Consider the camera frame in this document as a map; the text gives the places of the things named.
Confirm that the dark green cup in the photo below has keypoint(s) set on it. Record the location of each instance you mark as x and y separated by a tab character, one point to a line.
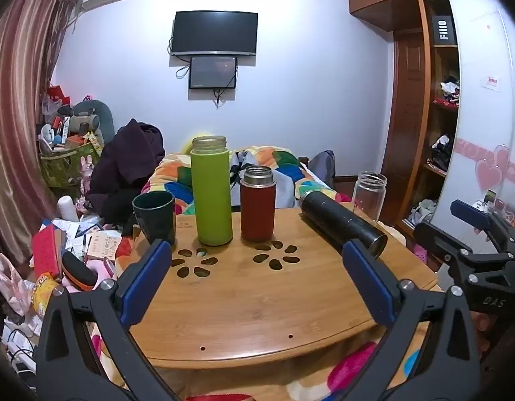
155	217

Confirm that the wooden wardrobe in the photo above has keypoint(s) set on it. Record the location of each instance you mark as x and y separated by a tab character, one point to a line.
403	92

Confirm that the black and white clothes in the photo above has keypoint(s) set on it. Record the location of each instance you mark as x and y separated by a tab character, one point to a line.
443	152

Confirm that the yellow snack bag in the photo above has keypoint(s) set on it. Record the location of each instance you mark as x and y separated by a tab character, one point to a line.
43	294

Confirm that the red thermos bottle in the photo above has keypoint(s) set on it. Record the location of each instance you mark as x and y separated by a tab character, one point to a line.
257	209

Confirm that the folded clothes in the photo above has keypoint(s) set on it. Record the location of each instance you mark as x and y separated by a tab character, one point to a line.
450	91

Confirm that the white power strip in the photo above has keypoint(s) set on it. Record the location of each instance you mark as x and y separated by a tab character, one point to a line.
17	351

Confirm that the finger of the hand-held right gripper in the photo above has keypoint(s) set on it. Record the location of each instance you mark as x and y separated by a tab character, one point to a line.
470	214
437	238

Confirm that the black box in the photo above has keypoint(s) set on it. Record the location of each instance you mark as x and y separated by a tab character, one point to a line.
443	30

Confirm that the black and orange case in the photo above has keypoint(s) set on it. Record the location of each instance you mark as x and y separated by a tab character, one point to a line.
78	270

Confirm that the red box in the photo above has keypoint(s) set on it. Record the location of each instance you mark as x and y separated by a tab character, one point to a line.
46	252

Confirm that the white bottle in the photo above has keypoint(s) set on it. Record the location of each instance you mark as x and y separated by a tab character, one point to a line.
68	209

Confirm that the small wall monitor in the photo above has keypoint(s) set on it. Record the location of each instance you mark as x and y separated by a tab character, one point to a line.
212	72

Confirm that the white shoes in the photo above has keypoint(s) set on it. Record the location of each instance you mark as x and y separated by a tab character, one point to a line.
424	213

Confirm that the clear glass jar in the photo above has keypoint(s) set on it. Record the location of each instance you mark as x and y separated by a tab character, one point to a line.
368	196

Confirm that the green bottle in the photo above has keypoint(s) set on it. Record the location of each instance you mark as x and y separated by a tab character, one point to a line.
210	196

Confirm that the striped red curtain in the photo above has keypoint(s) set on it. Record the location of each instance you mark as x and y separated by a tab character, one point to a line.
19	112

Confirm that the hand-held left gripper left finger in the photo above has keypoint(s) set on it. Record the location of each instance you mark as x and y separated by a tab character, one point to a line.
151	273

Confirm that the pink bunny toy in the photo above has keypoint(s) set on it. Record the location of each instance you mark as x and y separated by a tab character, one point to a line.
87	173

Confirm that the green storage bag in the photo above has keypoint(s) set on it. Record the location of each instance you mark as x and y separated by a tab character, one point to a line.
65	167

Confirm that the grey plush toy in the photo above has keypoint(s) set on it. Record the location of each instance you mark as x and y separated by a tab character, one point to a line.
92	119

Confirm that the wooden tray table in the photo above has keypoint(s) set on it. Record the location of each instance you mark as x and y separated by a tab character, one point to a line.
261	300

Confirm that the dark purple clothes pile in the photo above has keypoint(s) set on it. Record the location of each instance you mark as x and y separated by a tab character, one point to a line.
123	163

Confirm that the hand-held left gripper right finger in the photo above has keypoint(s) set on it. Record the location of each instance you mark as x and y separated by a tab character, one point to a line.
366	277

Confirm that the grey clothing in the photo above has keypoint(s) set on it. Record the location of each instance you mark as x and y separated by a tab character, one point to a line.
324	169

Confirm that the paper notepad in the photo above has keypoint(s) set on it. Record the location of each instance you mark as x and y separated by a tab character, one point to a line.
102	247

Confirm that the white sliding wardrobe door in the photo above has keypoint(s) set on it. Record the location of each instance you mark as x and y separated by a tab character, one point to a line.
483	112

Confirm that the black thermos bottle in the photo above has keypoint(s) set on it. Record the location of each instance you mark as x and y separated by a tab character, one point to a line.
341	221

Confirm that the wall television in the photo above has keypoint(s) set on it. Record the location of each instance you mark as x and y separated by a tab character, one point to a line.
214	33

